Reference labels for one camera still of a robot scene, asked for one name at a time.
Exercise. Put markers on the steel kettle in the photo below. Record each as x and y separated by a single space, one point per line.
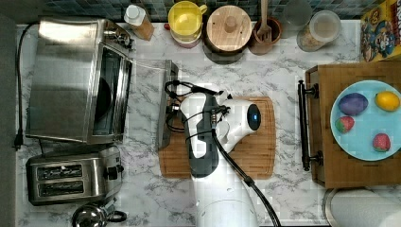
97 214

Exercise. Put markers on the empty clear glass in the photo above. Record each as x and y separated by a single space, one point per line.
295 16

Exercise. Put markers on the red toy strawberry left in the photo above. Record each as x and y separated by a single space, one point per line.
344 124

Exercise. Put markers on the glass oven door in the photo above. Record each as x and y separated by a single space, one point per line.
148 100

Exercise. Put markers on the light blue plate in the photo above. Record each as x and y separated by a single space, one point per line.
358 142

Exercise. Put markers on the canister with wooden lid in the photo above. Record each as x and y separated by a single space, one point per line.
226 34

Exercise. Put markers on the yellow toy lemon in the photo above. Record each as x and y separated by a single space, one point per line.
387 101

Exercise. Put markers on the stainless steel two-slot toaster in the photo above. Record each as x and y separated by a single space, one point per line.
76 175

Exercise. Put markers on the stainless steel toaster oven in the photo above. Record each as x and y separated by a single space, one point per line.
79 90

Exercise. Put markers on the white-capped spice bottle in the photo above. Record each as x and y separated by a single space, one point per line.
139 22

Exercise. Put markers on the clear jar with grains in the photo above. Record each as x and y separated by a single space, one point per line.
324 27

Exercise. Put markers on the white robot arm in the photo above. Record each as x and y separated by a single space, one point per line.
213 125

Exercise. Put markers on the yellow cereal box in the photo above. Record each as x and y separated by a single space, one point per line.
380 33

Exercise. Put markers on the bamboo cutting board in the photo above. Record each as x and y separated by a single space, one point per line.
255 153

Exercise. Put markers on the yellow mug stack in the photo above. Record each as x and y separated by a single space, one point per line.
185 23

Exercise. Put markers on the red toy strawberry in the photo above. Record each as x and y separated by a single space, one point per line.
381 142
344 124

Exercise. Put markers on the wooden drawer box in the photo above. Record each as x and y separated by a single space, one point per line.
339 169

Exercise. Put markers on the purple toy eggplant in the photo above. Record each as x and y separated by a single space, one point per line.
353 104

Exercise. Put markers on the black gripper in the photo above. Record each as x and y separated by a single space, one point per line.
174 109

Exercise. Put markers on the red toy strawberry right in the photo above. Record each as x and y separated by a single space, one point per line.
381 142

